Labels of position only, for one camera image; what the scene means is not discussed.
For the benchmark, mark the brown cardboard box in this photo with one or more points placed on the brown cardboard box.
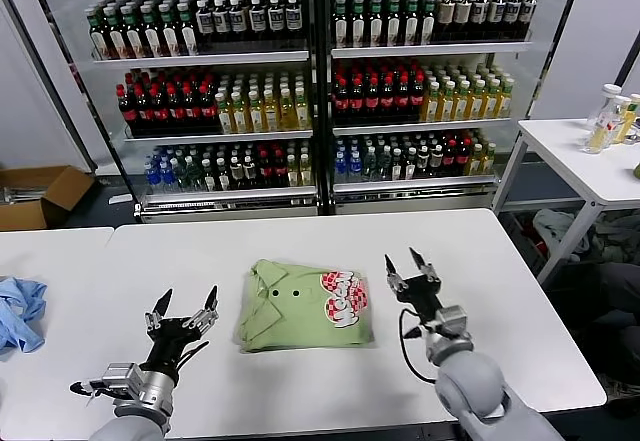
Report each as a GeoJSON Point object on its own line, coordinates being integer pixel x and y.
{"type": "Point", "coordinates": [65, 191]}

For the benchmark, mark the light grey cloth heap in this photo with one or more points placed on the light grey cloth heap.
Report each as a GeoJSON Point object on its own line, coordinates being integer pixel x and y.
{"type": "Point", "coordinates": [552, 226]}

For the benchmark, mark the clear green water bottle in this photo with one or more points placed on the clear green water bottle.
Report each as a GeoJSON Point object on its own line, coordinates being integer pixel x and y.
{"type": "Point", "coordinates": [195, 177]}
{"type": "Point", "coordinates": [181, 177]}
{"type": "Point", "coordinates": [383, 166]}
{"type": "Point", "coordinates": [370, 166]}

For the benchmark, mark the metal rods bundle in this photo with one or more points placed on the metal rods bundle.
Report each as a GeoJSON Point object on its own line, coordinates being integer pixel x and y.
{"type": "Point", "coordinates": [20, 196]}

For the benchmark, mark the green round object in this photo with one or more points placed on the green round object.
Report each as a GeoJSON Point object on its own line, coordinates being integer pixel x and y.
{"type": "Point", "coordinates": [637, 171]}

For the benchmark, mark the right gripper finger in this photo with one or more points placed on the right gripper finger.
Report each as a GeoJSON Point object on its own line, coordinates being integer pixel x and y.
{"type": "Point", "coordinates": [425, 266]}
{"type": "Point", "coordinates": [395, 278]}

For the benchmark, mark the grey green clothes pile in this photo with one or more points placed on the grey green clothes pile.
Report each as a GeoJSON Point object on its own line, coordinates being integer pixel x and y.
{"type": "Point", "coordinates": [617, 241]}

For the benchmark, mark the small pale yellow drink bottle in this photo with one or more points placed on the small pale yellow drink bottle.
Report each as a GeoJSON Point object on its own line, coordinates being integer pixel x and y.
{"type": "Point", "coordinates": [292, 172]}
{"type": "Point", "coordinates": [476, 161]}
{"type": "Point", "coordinates": [489, 160]}
{"type": "Point", "coordinates": [305, 171]}

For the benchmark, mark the light blue crumpled shirt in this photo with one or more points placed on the light blue crumpled shirt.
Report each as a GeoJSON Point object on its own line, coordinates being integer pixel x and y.
{"type": "Point", "coordinates": [20, 311]}

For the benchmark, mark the dark grey clothing heap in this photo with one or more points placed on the dark grey clothing heap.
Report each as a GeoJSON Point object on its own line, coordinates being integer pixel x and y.
{"type": "Point", "coordinates": [615, 291]}

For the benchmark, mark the blue water bottle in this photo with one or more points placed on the blue water bottle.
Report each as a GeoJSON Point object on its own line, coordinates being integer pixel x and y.
{"type": "Point", "coordinates": [166, 178]}
{"type": "Point", "coordinates": [151, 178]}
{"type": "Point", "coordinates": [340, 168]}
{"type": "Point", "coordinates": [355, 168]}

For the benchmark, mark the clear bottle red label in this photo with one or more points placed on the clear bottle red label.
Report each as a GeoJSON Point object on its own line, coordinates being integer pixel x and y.
{"type": "Point", "coordinates": [596, 138]}

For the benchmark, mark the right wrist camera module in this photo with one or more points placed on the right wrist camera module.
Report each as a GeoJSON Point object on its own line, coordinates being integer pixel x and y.
{"type": "Point", "coordinates": [452, 317]}

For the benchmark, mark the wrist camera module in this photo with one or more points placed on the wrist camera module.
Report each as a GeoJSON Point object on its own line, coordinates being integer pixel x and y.
{"type": "Point", "coordinates": [452, 317]}
{"type": "Point", "coordinates": [122, 378]}

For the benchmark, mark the dark bottle beige label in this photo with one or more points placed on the dark bottle beige label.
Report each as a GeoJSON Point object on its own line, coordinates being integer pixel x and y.
{"type": "Point", "coordinates": [511, 11]}
{"type": "Point", "coordinates": [527, 10]}
{"type": "Point", "coordinates": [478, 12]}
{"type": "Point", "coordinates": [445, 13]}
{"type": "Point", "coordinates": [495, 11]}
{"type": "Point", "coordinates": [461, 12]}

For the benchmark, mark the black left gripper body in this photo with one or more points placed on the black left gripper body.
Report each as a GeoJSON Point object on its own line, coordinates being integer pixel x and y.
{"type": "Point", "coordinates": [170, 341]}

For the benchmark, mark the small cola bottle red cap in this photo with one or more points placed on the small cola bottle red cap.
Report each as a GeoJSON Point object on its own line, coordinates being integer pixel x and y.
{"type": "Point", "coordinates": [450, 161]}
{"type": "Point", "coordinates": [265, 173]}
{"type": "Point", "coordinates": [463, 160]}
{"type": "Point", "coordinates": [279, 172]}

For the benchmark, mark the green cap tea bottle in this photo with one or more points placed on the green cap tea bottle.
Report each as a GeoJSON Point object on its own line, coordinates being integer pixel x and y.
{"type": "Point", "coordinates": [341, 26]}
{"type": "Point", "coordinates": [358, 26]}
{"type": "Point", "coordinates": [136, 40]}
{"type": "Point", "coordinates": [153, 39]}
{"type": "Point", "coordinates": [189, 37]}
{"type": "Point", "coordinates": [428, 23]}
{"type": "Point", "coordinates": [411, 24]}
{"type": "Point", "coordinates": [375, 25]}
{"type": "Point", "coordinates": [102, 41]}
{"type": "Point", "coordinates": [171, 38]}
{"type": "Point", "coordinates": [393, 25]}
{"type": "Point", "coordinates": [119, 41]}

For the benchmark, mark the white floor scrap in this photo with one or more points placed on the white floor scrap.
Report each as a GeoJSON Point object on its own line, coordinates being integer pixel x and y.
{"type": "Point", "coordinates": [119, 200]}

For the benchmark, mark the dark drink bottle white cap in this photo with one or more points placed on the dark drink bottle white cap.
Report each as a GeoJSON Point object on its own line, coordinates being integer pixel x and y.
{"type": "Point", "coordinates": [250, 174]}
{"type": "Point", "coordinates": [223, 176]}
{"type": "Point", "coordinates": [409, 164]}
{"type": "Point", "coordinates": [396, 165]}
{"type": "Point", "coordinates": [209, 177]}
{"type": "Point", "coordinates": [436, 162]}
{"type": "Point", "coordinates": [423, 163]}
{"type": "Point", "coordinates": [236, 175]}

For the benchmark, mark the yellow drink bottle green cap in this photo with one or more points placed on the yellow drink bottle green cap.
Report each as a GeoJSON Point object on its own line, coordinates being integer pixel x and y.
{"type": "Point", "coordinates": [626, 123]}

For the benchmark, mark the glass cabinet door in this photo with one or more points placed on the glass cabinet door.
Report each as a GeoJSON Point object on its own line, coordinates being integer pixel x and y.
{"type": "Point", "coordinates": [75, 26]}
{"type": "Point", "coordinates": [550, 36]}

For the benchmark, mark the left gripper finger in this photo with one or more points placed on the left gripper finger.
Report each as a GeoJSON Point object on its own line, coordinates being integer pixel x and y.
{"type": "Point", "coordinates": [159, 311]}
{"type": "Point", "coordinates": [202, 313]}

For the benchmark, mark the yellow drink bottle white cap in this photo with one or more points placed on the yellow drink bottle white cap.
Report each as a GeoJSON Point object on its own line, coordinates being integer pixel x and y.
{"type": "Point", "coordinates": [611, 133]}

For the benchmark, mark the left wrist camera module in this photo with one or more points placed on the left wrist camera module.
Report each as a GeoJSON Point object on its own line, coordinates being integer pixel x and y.
{"type": "Point", "coordinates": [122, 378]}

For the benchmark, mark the green polo shirt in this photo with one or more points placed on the green polo shirt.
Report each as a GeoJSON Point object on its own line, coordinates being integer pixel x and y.
{"type": "Point", "coordinates": [300, 321]}

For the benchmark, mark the dark bottle blue white label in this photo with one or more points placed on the dark bottle blue white label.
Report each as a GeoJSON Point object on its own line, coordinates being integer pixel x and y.
{"type": "Point", "coordinates": [256, 21]}
{"type": "Point", "coordinates": [204, 23]}
{"type": "Point", "coordinates": [293, 19]}
{"type": "Point", "coordinates": [238, 22]}
{"type": "Point", "coordinates": [275, 20]}
{"type": "Point", "coordinates": [221, 23]}

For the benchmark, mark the yellow juice bottle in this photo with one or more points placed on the yellow juice bottle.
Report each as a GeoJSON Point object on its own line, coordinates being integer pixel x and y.
{"type": "Point", "coordinates": [430, 106]}
{"type": "Point", "coordinates": [241, 118]}
{"type": "Point", "coordinates": [461, 105]}
{"type": "Point", "coordinates": [286, 116]}
{"type": "Point", "coordinates": [256, 117]}
{"type": "Point", "coordinates": [226, 118]}
{"type": "Point", "coordinates": [475, 104]}
{"type": "Point", "coordinates": [302, 116]}
{"type": "Point", "coordinates": [504, 102]}
{"type": "Point", "coordinates": [446, 106]}
{"type": "Point", "coordinates": [490, 103]}
{"type": "Point", "coordinates": [271, 117]}

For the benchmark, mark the drinks display cabinet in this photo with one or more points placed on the drinks display cabinet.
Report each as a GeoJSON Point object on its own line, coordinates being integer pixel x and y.
{"type": "Point", "coordinates": [425, 51]}
{"type": "Point", "coordinates": [200, 59]}

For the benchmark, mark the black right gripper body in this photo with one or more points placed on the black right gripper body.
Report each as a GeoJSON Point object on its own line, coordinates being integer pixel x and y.
{"type": "Point", "coordinates": [422, 296]}

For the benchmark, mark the white side table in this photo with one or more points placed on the white side table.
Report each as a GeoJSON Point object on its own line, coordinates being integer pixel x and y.
{"type": "Point", "coordinates": [565, 156]}

